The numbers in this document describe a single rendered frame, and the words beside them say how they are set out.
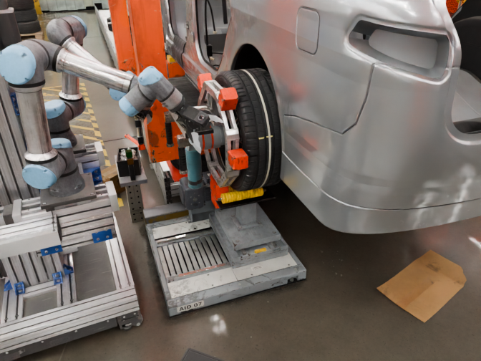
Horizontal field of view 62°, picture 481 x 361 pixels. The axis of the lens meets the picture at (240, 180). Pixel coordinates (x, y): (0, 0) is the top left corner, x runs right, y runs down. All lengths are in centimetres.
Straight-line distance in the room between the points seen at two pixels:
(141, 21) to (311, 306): 183
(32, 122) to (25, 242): 51
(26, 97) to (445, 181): 147
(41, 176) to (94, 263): 88
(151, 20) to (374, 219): 159
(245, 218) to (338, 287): 69
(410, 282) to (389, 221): 108
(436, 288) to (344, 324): 64
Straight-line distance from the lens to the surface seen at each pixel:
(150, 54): 244
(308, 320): 230
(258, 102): 197
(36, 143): 165
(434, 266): 281
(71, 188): 185
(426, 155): 142
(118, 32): 436
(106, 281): 229
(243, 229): 249
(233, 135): 192
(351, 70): 137
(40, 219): 191
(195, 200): 262
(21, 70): 153
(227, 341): 219
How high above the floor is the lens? 173
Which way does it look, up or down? 30 degrees down
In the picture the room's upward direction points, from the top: straight up
